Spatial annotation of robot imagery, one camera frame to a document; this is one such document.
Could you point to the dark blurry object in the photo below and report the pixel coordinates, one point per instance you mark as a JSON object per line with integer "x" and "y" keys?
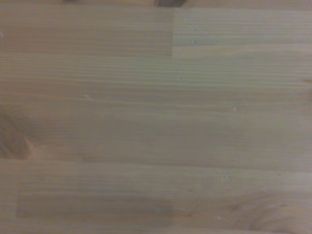
{"x": 169, "y": 3}

